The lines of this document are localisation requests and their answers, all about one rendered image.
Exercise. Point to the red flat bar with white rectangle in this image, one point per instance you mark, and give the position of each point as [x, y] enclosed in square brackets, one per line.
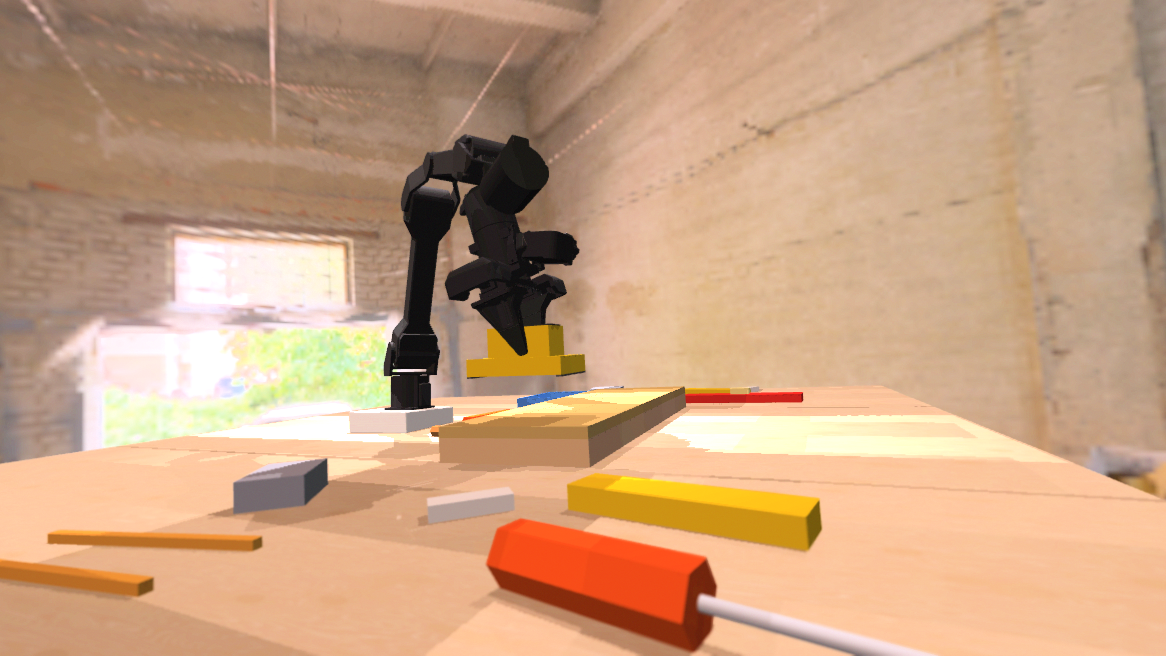
[743, 395]

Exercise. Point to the pale yellow panel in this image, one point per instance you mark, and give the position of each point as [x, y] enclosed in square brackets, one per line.
[574, 431]

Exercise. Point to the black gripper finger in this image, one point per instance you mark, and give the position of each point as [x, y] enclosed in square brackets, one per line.
[534, 310]
[502, 311]

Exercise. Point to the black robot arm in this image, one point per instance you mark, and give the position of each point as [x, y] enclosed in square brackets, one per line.
[508, 176]

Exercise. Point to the blue shallow tray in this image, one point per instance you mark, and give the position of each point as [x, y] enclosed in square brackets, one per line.
[534, 399]

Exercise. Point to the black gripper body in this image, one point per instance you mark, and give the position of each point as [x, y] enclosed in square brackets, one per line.
[492, 273]

